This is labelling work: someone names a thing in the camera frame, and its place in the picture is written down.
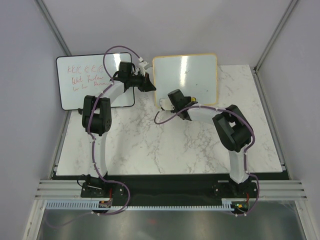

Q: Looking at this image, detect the yellow framed whiteboard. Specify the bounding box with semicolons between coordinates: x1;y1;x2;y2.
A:
152;53;219;108

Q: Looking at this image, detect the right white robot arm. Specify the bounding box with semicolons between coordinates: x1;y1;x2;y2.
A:
155;89;256;197

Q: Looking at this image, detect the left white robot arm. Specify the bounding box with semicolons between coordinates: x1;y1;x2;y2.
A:
82;60;156;179

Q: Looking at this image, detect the black framed whiteboard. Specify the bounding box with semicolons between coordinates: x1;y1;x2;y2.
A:
56;52;132;111

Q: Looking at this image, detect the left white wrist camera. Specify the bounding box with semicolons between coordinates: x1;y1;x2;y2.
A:
138;57;152;76

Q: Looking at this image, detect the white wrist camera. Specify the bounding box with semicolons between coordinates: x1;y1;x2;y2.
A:
138;57;152;76
159;98;174;111

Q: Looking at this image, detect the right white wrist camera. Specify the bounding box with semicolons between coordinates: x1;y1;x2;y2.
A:
159;98;174;111

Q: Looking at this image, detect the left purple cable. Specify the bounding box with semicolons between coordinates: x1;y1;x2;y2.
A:
44;45;145;229

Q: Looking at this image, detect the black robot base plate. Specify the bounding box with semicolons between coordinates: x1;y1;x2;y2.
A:
80;173;259;206

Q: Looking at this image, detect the aluminium rail frame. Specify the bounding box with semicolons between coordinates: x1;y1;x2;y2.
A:
23;172;311;240

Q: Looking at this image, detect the white slotted cable duct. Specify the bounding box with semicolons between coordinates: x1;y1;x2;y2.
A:
45;199;236;211

